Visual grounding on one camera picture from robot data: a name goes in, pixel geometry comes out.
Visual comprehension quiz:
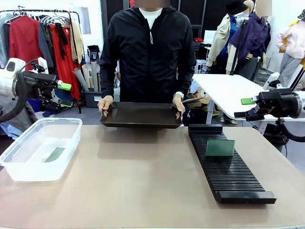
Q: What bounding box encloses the white table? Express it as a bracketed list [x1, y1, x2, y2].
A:
[192, 73, 305, 125]

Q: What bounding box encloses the red hanging dress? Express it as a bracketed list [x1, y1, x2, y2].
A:
[49, 23, 81, 100]

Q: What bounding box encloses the clear plastic storage box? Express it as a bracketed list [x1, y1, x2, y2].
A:
[0, 117, 83, 182]

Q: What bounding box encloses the tall grey paper roll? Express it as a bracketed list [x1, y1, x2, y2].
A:
[90, 61, 99, 93]

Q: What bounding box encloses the beige hanging garment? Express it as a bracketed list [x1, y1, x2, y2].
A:
[70, 19, 84, 64]

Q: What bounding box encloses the person's left hand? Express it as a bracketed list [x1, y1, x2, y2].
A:
[172, 96, 185, 120]

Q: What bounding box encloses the person's right hand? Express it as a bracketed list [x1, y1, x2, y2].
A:
[97, 95, 114, 118]

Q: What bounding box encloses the green PCB board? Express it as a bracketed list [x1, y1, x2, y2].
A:
[205, 139, 235, 157]
[44, 147, 66, 164]

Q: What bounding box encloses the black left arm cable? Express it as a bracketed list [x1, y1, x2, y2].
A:
[0, 71, 29, 124]

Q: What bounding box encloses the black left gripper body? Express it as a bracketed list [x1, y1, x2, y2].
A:
[23, 71, 58, 100]

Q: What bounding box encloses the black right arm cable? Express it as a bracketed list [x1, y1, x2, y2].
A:
[275, 117, 305, 143]

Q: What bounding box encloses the person's left forearm black sleeve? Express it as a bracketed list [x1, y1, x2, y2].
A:
[172, 61, 197, 95]

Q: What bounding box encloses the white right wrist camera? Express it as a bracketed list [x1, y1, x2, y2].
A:
[265, 72, 282, 91]

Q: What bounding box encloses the black rectangular tray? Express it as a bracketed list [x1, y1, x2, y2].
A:
[99, 102, 183, 130]

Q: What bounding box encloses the slanted grey paper roll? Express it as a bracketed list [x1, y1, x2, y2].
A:
[72, 67, 89, 93]

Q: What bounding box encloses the red hanging jacket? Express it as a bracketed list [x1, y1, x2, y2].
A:
[9, 15, 46, 72]

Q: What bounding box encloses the grey fabric bundle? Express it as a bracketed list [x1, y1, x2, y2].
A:
[0, 100, 39, 132]

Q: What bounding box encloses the mannequin in pink hoodie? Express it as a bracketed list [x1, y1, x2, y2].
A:
[275, 9, 305, 82]

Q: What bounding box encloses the mannequin in purple jacket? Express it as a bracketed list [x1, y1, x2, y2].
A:
[228, 11, 272, 82]

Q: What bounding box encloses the beige paper roll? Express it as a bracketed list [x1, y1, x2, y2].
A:
[81, 64, 92, 89]

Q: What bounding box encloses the mannequin in beige coat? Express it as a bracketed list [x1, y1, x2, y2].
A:
[206, 0, 240, 74]

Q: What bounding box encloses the person's right forearm black sleeve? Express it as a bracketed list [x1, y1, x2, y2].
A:
[98, 61, 120, 99]

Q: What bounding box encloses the grey hanging garment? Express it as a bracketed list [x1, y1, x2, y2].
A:
[38, 21, 55, 69]

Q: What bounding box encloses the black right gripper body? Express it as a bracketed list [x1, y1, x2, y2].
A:
[258, 88, 300, 119]

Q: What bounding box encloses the grey storage bin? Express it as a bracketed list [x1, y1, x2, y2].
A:
[83, 90, 102, 109]

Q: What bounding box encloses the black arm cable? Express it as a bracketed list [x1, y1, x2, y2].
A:
[0, 71, 29, 124]
[275, 117, 305, 143]

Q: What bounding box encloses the black hanging scarf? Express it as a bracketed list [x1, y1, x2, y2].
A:
[54, 22, 69, 60]

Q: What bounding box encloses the black metal clothes rack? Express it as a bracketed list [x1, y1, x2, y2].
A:
[0, 9, 83, 79]

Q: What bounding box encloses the person torso black jacket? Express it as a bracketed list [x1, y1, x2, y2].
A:
[106, 6, 194, 104]

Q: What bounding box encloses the black slotted PCB rack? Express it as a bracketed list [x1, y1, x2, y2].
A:
[188, 124, 277, 204]

